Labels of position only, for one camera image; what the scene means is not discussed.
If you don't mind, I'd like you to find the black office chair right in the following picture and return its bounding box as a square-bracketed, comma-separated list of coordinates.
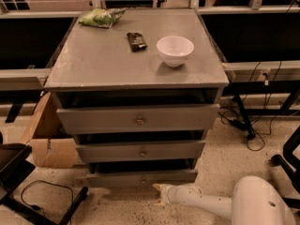
[270, 125, 300, 210]

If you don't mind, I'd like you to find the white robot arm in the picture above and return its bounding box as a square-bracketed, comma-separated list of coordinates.
[153, 176, 296, 225]

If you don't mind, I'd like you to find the black floor cable left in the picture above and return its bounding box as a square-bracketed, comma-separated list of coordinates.
[20, 179, 75, 211]

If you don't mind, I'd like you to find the white ceramic bowl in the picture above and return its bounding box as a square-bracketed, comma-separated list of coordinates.
[157, 36, 194, 68]

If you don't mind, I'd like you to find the grey middle drawer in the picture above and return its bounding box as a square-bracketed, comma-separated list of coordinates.
[76, 141, 205, 163]

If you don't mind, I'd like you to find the grey drawer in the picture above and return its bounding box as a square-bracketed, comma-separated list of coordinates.
[86, 158, 198, 188]
[57, 104, 219, 134]
[76, 141, 205, 163]

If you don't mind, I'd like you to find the dark snack packet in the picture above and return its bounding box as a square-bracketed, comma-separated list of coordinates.
[127, 33, 147, 52]

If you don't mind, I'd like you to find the grey wooden drawer cabinet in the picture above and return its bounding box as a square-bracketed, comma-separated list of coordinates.
[43, 7, 230, 186]

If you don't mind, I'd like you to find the grey bottom drawer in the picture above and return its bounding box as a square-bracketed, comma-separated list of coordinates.
[86, 158, 198, 188]

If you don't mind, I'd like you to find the grey top drawer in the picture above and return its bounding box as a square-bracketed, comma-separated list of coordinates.
[57, 104, 219, 134]

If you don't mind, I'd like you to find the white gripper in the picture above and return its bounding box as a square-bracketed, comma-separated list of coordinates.
[153, 184, 203, 206]

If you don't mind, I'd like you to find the green chip bag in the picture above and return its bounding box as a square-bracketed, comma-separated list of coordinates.
[79, 8, 126, 28]

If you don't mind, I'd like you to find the black cables and adapter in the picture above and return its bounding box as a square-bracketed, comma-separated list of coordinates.
[217, 61, 282, 152]

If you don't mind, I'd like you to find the black desk leg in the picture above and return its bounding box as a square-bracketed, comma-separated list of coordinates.
[233, 93, 256, 140]

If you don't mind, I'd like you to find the brown cardboard box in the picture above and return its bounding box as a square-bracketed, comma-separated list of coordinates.
[21, 93, 78, 169]

